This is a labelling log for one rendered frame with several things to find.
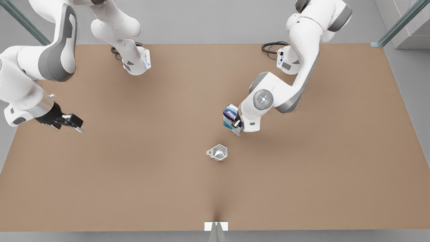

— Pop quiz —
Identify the blue and white carton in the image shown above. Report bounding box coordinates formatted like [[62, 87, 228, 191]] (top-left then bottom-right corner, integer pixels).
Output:
[[223, 104, 244, 136]]

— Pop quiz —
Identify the white faceted cup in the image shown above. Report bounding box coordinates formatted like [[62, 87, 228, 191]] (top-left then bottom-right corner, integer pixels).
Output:
[[206, 144, 228, 162]]

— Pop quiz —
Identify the black cable loop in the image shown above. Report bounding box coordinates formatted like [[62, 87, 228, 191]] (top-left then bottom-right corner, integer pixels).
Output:
[[111, 42, 144, 62], [262, 41, 290, 61]]

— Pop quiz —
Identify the silver frame post with foot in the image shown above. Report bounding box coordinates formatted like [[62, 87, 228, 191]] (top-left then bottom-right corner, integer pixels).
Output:
[[204, 221, 229, 242]]

